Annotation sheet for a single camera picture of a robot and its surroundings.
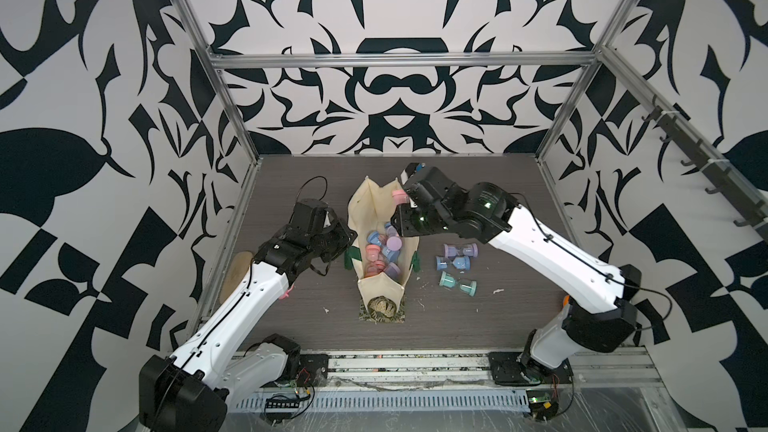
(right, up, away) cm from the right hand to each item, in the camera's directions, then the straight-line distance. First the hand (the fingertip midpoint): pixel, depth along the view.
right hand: (392, 218), depth 68 cm
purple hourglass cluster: (+1, -9, +19) cm, 21 cm away
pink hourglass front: (-5, -13, +21) cm, 25 cm away
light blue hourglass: (+21, -15, +22) cm, 34 cm away
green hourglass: (+22, -22, +17) cm, 36 cm away
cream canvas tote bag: (-3, -22, +12) cm, 25 cm away
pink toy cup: (-30, -24, +19) cm, 42 cm away
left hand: (-9, -3, +10) cm, 14 cm away
